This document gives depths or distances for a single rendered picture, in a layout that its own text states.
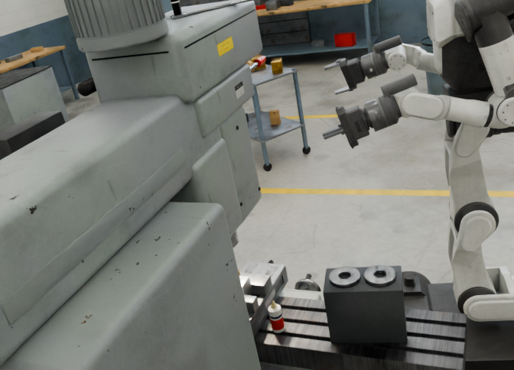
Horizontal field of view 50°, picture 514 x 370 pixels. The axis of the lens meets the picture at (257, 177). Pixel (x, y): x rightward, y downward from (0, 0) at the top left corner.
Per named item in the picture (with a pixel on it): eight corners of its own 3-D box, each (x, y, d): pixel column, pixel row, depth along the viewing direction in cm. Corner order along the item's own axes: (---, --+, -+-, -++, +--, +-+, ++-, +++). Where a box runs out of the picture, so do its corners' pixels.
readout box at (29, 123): (61, 180, 158) (36, 111, 149) (86, 181, 154) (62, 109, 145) (10, 216, 141) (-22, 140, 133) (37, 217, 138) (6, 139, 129)
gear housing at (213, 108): (183, 99, 169) (176, 67, 165) (257, 95, 159) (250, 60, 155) (121, 143, 142) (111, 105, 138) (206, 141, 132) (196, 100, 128)
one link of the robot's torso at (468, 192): (489, 216, 203) (488, 95, 184) (501, 242, 187) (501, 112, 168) (446, 220, 206) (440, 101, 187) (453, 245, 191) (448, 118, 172)
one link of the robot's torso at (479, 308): (511, 290, 217) (511, 261, 211) (525, 324, 199) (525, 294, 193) (455, 292, 221) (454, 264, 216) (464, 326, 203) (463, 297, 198)
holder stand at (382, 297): (333, 316, 175) (325, 264, 167) (405, 315, 169) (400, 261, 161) (330, 343, 164) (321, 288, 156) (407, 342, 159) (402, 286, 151)
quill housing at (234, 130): (206, 197, 179) (183, 102, 165) (266, 198, 170) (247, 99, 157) (178, 228, 163) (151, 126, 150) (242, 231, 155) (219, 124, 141)
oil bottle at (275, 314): (274, 323, 177) (268, 296, 172) (286, 325, 175) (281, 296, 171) (270, 332, 173) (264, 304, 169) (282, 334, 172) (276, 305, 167)
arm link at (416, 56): (385, 56, 207) (421, 64, 205) (385, 66, 199) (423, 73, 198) (390, 40, 203) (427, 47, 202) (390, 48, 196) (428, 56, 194)
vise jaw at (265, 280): (232, 280, 191) (230, 271, 189) (272, 284, 184) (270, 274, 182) (225, 290, 186) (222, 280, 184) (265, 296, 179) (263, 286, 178)
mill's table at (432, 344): (131, 297, 219) (126, 280, 216) (467, 334, 169) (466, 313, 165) (96, 337, 200) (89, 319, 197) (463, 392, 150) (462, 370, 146)
